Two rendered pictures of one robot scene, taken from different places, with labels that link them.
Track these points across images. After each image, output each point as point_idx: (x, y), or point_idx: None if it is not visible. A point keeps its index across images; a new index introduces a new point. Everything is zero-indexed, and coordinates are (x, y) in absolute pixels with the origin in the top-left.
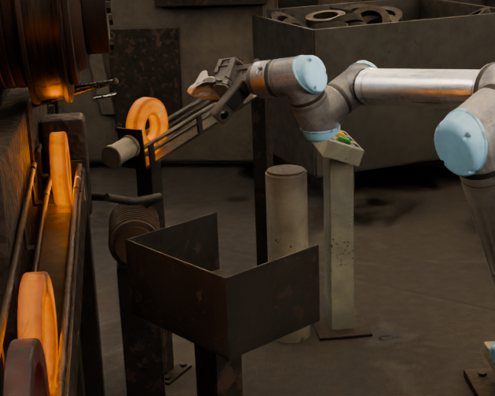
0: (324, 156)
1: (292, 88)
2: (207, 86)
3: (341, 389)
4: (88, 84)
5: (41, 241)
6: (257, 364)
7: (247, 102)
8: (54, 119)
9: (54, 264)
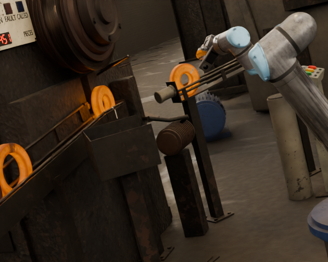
0: None
1: (229, 46)
2: (200, 52)
3: (304, 223)
4: (118, 60)
5: (67, 136)
6: (269, 212)
7: None
8: (116, 80)
9: None
